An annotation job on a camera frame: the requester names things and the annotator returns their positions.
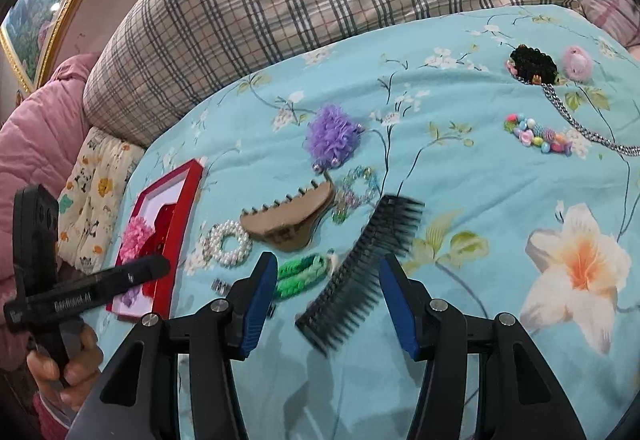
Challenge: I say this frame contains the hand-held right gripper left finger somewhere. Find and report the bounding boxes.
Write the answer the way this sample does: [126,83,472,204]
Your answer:
[75,252,279,440]

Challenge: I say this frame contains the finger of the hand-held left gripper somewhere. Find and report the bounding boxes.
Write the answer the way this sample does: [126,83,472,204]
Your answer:
[97,256,172,295]

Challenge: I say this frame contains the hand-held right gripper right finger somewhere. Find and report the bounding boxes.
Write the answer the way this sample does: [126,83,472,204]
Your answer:
[377,254,588,440]

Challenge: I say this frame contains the pink flower scrunchie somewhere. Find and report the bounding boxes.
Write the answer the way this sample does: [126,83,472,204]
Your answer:
[120,216,157,267]

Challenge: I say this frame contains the green braided hair tie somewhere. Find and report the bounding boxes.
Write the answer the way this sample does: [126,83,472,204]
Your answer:
[274,251,337,305]

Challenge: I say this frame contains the black comb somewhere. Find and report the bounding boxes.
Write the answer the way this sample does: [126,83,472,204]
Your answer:
[295,194,426,357]

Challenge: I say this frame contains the white pearl scrunchie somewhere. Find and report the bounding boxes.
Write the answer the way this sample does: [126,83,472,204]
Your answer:
[200,219,254,269]

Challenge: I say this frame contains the red cardboard box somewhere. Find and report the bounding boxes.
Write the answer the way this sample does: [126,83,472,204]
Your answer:
[106,159,203,321]

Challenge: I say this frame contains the beige hair claw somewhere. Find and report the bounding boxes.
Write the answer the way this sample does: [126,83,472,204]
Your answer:
[240,179,337,253]

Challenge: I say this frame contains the crystal bead bracelet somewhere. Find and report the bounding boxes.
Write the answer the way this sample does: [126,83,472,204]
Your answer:
[331,165,380,225]

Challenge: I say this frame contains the purple flower hair clip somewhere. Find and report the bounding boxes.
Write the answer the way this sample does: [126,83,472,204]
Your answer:
[305,104,364,171]

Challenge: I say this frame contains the person's left forearm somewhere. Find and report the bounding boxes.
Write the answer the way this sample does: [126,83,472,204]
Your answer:
[31,390,83,440]

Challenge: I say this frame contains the person's left hand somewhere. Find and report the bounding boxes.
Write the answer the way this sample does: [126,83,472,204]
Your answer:
[25,322,104,402]

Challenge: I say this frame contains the red bow hair clip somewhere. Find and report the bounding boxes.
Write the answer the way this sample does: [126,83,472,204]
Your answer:
[142,202,180,303]

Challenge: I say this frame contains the animal print cushion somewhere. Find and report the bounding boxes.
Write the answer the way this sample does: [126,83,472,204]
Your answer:
[56,126,146,278]

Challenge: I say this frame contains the pink quilt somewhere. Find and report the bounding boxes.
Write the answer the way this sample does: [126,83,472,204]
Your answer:
[0,52,103,356]

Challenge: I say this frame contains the teal floral blanket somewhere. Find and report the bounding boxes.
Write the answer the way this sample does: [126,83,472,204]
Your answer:
[107,4,640,440]

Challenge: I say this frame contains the gold framed picture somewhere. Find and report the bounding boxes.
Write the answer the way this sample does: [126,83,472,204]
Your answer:
[0,0,137,91]

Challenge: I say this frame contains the plaid pillow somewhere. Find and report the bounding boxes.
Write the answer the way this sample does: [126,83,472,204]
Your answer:
[82,0,581,148]

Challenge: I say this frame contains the pink pompom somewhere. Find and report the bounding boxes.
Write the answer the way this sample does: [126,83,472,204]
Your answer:
[562,46,596,81]

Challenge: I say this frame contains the colourful bead bracelet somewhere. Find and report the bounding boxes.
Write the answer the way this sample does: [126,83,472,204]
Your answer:
[504,114,575,157]

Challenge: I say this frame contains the silver chain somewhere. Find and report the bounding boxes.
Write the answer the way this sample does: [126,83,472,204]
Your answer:
[540,80,640,157]

